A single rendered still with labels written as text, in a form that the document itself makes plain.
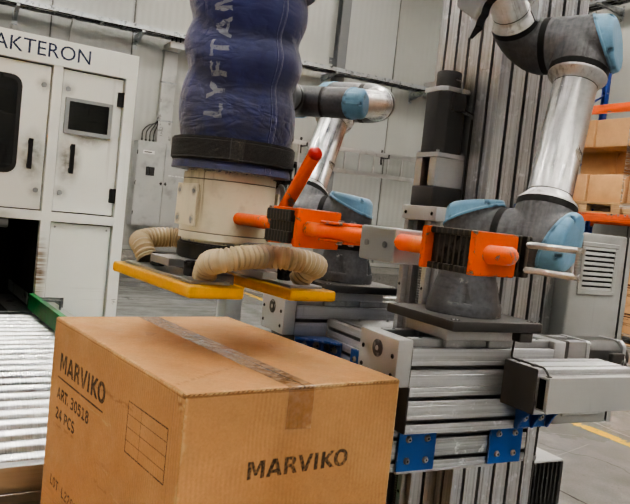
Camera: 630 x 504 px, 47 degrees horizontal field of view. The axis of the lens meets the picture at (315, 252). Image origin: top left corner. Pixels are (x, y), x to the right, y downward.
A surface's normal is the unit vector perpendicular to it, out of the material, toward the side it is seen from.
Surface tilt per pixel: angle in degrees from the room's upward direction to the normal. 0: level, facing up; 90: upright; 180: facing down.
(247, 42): 69
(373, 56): 90
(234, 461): 90
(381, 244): 90
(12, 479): 90
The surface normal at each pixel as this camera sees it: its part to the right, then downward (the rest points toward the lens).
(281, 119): 0.80, 0.05
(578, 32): -0.53, -0.32
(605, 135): -0.90, -0.09
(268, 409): 0.58, 0.11
